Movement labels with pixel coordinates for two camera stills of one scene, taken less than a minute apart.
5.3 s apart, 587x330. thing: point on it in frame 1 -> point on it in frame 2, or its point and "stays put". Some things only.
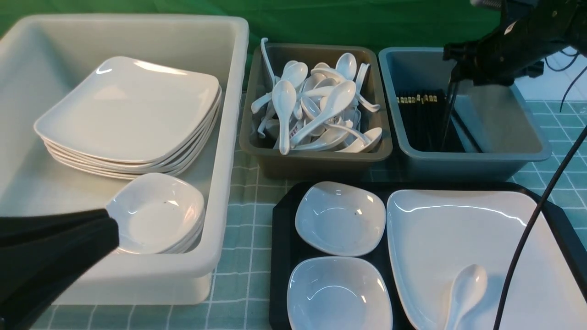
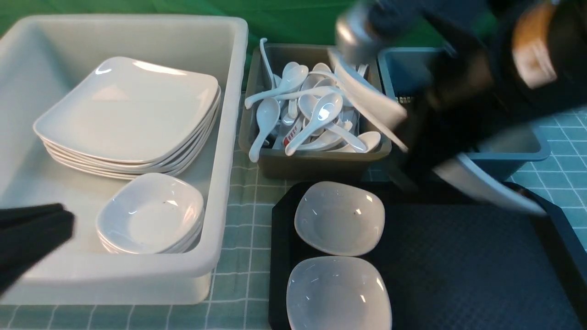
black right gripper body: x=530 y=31 -> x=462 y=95
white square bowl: x=338 y=293 stays put
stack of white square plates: x=130 y=117 stays put
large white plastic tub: x=42 y=57 stays put
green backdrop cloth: x=387 y=24 stays put
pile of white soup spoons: x=316 y=105 stays put
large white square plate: x=435 y=233 -> x=386 y=112
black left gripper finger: x=40 y=253 -> x=23 y=245
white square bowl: x=341 y=218 stays put
